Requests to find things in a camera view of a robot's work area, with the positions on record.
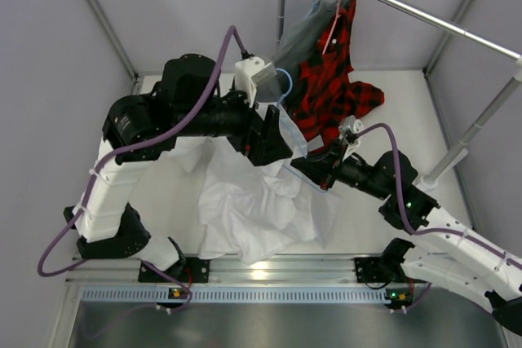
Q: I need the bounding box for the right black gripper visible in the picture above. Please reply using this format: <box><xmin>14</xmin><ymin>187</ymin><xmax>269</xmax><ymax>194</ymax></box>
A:
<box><xmin>291</xmin><ymin>138</ymin><xmax>391</xmax><ymax>201</ymax></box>

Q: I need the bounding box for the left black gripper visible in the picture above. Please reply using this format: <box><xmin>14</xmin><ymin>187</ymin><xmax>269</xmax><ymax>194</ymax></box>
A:
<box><xmin>175</xmin><ymin>78</ymin><xmax>292</xmax><ymax>165</ymax></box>

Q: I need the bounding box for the white dress shirt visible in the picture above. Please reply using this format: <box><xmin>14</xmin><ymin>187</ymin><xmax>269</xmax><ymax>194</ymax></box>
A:
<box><xmin>167</xmin><ymin>137</ymin><xmax>340</xmax><ymax>265</ymax></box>

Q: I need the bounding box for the light blue wire hanger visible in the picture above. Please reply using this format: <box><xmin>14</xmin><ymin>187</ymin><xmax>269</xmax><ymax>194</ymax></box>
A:
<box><xmin>275</xmin><ymin>68</ymin><xmax>325</xmax><ymax>193</ymax></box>

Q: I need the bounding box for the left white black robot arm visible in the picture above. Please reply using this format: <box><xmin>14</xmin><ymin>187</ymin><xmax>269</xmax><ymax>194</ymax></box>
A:
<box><xmin>64</xmin><ymin>52</ymin><xmax>293</xmax><ymax>282</ymax></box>

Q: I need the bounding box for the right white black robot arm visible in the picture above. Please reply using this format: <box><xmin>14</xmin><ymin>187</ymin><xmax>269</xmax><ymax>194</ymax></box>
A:
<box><xmin>291</xmin><ymin>143</ymin><xmax>521</xmax><ymax>334</ymax></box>

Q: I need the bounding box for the red black plaid shirt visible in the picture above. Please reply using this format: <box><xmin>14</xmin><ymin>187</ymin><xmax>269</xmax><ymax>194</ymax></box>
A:
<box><xmin>287</xmin><ymin>0</ymin><xmax>386</xmax><ymax>153</ymax></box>

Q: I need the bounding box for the grey shirt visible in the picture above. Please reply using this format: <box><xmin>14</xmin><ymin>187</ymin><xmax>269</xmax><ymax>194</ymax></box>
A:
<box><xmin>272</xmin><ymin>0</ymin><xmax>356</xmax><ymax>90</ymax></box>

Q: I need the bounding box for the metal clothes rack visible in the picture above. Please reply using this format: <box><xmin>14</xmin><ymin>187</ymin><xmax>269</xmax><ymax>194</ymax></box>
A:
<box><xmin>276</xmin><ymin>0</ymin><xmax>521</xmax><ymax>189</ymax></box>

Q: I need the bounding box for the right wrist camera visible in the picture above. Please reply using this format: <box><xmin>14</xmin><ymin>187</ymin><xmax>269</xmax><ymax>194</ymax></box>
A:
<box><xmin>338</xmin><ymin>116</ymin><xmax>365</xmax><ymax>152</ymax></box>

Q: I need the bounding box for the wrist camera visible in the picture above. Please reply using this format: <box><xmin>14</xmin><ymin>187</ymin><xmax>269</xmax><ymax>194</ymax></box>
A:
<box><xmin>234</xmin><ymin>56</ymin><xmax>282</xmax><ymax>108</ymax></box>
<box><xmin>338</xmin><ymin>116</ymin><xmax>365</xmax><ymax>152</ymax></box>

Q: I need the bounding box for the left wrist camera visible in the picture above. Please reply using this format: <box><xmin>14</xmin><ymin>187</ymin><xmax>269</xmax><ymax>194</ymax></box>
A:
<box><xmin>234</xmin><ymin>56</ymin><xmax>282</xmax><ymax>108</ymax></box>

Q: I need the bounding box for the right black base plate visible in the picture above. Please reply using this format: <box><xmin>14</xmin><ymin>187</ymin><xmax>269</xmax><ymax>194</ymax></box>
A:
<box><xmin>354</xmin><ymin>257</ymin><xmax>404</xmax><ymax>289</ymax></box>

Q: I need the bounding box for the pink wire hanger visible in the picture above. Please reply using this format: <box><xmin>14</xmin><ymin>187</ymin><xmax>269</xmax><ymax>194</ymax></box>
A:
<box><xmin>317</xmin><ymin>0</ymin><xmax>350</xmax><ymax>55</ymax></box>

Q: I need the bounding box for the aluminium mounting rail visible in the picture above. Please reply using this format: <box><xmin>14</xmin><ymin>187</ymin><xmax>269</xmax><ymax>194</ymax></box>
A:
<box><xmin>67</xmin><ymin>253</ymin><xmax>501</xmax><ymax>284</ymax></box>

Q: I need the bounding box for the slotted grey cable duct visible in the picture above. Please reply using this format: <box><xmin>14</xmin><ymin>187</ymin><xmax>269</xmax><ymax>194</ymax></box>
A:
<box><xmin>82</xmin><ymin>286</ymin><xmax>398</xmax><ymax>305</ymax></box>

